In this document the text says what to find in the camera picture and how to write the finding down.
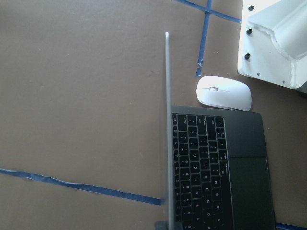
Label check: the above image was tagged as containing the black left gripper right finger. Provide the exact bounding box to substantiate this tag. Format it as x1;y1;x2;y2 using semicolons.
175;222;183;230

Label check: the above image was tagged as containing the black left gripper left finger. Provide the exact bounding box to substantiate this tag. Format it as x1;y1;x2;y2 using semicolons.
154;221;169;230

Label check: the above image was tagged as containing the dark grey laptop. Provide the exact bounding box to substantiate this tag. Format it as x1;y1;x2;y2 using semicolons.
162;33;276;230

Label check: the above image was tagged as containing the white computer mouse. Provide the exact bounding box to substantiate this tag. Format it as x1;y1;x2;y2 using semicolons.
196;76;252;111

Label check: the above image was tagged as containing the brown paper table cover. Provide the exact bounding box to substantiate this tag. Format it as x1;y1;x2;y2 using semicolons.
0;0;307;230

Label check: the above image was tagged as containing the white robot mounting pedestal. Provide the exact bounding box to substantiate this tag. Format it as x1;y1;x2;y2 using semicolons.
237;0;307;93

